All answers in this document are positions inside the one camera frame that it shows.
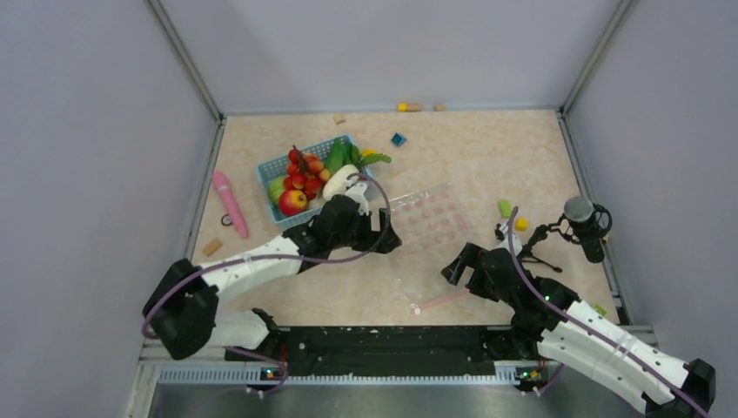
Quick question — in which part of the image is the small green block front right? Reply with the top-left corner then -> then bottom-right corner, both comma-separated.
594,304 -> 607,316

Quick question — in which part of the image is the green leafy vegetable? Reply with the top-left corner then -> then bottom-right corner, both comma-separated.
325,136 -> 392,174

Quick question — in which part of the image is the light blue plastic basket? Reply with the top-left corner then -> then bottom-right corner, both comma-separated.
256,134 -> 356,230

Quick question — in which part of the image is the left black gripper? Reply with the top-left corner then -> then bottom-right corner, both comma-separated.
331,208 -> 401,254

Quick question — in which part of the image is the yellow cube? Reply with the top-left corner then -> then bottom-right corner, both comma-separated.
513,218 -> 529,232

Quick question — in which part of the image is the clear pink-dotted zip bag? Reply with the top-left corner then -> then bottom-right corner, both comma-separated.
390,184 -> 470,316

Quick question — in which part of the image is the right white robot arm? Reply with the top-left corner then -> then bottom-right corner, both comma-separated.
441,243 -> 716,417

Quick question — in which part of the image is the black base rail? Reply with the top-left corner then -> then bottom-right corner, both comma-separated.
225,326 -> 551,392

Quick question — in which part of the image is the green apple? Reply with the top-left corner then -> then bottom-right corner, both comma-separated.
267,175 -> 289,206

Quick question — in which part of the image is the red cherry bunch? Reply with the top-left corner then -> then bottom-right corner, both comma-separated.
282,146 -> 332,200

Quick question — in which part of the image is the wooden block front left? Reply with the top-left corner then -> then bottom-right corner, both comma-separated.
202,238 -> 223,257

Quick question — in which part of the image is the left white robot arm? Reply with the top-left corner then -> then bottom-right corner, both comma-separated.
142,196 -> 402,360

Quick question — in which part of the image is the blue square block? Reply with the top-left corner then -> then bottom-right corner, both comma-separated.
391,132 -> 406,147

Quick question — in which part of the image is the red yellow apple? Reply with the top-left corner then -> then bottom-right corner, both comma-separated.
278,189 -> 309,217

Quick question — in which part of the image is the black microphone on stand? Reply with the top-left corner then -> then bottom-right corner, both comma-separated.
517,196 -> 613,273

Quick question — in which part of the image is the white radish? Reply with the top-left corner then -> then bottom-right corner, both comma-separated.
322,165 -> 359,202

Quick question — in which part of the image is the pink cylindrical bottle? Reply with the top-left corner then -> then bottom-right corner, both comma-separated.
211,171 -> 249,239

